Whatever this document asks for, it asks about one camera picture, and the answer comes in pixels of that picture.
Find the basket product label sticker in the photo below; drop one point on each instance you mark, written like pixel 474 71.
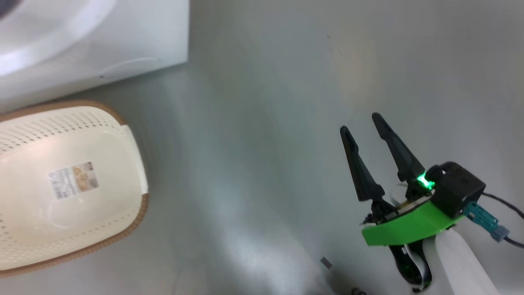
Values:
pixel 73 180

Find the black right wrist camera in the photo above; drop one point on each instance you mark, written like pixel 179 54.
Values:
pixel 458 188

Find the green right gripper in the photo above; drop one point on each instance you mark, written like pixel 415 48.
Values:
pixel 405 227

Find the white front-load washing machine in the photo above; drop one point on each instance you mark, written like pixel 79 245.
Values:
pixel 123 37

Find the cream perforated laundry basket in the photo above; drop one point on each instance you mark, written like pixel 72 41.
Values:
pixel 82 229

